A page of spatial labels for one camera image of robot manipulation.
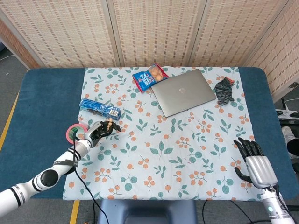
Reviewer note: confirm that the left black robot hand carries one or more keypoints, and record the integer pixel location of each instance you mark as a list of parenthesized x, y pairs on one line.
[(95, 134)]

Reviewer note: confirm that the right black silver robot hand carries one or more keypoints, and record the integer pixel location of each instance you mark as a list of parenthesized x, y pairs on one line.
[(259, 165)]

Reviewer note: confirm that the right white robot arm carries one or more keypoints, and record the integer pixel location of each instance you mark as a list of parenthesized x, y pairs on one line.
[(273, 205)]

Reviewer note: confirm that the blue gray robot base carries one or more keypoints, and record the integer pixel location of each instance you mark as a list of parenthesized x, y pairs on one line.
[(144, 212)]

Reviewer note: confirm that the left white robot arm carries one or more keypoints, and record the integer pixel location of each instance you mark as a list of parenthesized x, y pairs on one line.
[(46, 177)]

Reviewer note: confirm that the blue cardboard box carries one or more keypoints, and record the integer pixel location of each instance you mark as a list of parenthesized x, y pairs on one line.
[(98, 108)]

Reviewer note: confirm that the red tape roll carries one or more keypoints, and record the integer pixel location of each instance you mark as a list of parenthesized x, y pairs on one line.
[(68, 135)]

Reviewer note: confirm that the white and black shoe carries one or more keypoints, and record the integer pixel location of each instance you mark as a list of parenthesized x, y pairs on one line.
[(289, 137)]

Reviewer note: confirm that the white stand base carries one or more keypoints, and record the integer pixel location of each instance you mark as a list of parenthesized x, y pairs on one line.
[(288, 114)]

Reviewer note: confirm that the floral fruit print tablecloth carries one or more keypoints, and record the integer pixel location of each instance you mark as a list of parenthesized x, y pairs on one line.
[(158, 158)]

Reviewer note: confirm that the blue snack bag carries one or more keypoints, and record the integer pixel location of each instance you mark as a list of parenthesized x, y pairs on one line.
[(144, 80)]

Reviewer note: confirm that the dark striped sock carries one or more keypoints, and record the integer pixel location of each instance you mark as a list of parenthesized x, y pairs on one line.
[(223, 92)]

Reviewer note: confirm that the gray closed laptop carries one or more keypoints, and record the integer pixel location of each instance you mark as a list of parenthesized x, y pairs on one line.
[(182, 99)]

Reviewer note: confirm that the woven bamboo folding screen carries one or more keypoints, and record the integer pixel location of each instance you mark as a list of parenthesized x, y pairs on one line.
[(151, 30)]

